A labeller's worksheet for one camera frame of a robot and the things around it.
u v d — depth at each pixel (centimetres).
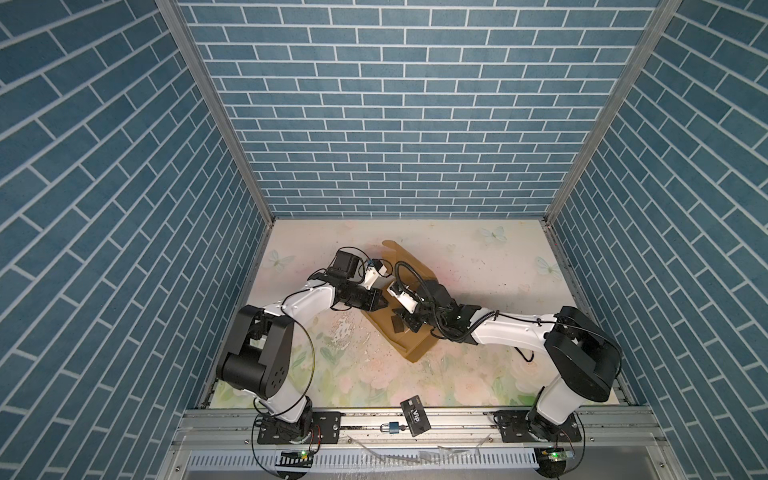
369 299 78
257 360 45
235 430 75
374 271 83
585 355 46
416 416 76
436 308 66
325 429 74
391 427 74
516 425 74
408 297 74
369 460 70
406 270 62
